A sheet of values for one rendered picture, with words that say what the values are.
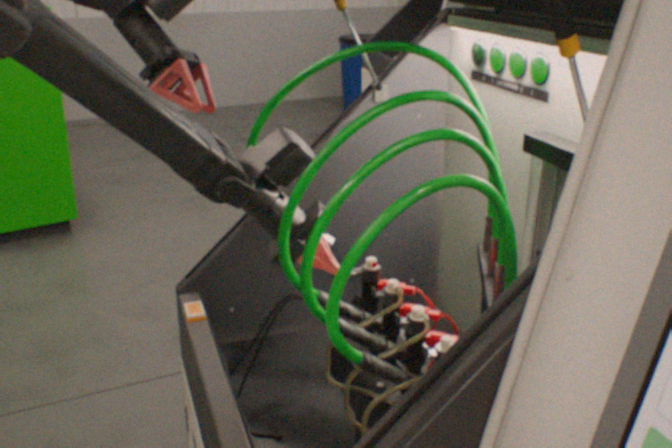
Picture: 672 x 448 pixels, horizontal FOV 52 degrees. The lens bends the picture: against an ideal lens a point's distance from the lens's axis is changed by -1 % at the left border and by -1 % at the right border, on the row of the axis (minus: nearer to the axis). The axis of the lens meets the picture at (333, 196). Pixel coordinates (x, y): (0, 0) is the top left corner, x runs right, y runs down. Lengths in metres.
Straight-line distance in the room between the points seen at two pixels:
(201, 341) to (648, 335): 0.75
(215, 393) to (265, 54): 6.86
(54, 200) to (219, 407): 3.35
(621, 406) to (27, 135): 3.79
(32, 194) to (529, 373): 3.74
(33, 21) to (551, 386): 0.58
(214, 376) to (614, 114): 0.69
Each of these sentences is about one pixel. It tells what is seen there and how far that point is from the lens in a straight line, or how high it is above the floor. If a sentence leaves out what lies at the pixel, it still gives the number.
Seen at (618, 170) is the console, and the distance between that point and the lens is 0.63.
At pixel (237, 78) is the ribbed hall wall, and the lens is 7.69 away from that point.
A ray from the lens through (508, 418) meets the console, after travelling 0.74.
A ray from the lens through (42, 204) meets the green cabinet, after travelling 4.26.
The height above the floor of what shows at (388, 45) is 1.42.
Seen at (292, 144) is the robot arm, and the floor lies 1.30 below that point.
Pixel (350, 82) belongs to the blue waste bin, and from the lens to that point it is 7.16.
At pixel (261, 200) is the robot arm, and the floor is 1.22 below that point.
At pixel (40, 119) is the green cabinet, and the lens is 4.15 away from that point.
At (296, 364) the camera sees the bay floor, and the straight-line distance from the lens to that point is 1.30.
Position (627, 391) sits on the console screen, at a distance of 0.61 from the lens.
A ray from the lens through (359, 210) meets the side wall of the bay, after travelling 1.34.
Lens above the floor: 1.54
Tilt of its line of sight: 19 degrees down
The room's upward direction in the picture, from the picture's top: straight up
